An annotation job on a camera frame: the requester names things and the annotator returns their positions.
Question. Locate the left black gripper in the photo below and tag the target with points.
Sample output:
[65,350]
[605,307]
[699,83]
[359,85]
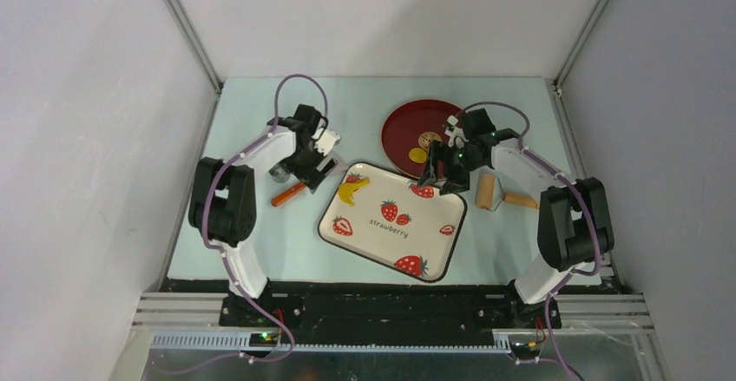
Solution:
[310,175]

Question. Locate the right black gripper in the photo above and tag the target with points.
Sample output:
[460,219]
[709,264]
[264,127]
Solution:
[455,183]

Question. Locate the yellow dough ball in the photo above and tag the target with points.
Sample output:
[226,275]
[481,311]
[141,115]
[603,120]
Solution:
[418,155]

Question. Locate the orange handled metal scraper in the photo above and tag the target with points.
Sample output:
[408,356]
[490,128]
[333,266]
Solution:
[286,195]

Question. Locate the yellow dough scrap strip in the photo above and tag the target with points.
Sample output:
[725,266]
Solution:
[347,189]

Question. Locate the white strawberry print tray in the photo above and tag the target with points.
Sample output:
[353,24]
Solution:
[395,224]

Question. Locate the round red lacquer tray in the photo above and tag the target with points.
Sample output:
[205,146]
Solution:
[414,124]

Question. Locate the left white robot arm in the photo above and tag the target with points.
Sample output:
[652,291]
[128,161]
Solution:
[223,203]

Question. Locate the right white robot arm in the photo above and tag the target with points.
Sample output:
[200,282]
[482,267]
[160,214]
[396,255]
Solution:
[574,227]

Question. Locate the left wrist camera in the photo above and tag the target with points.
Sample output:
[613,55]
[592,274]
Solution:
[324,140]

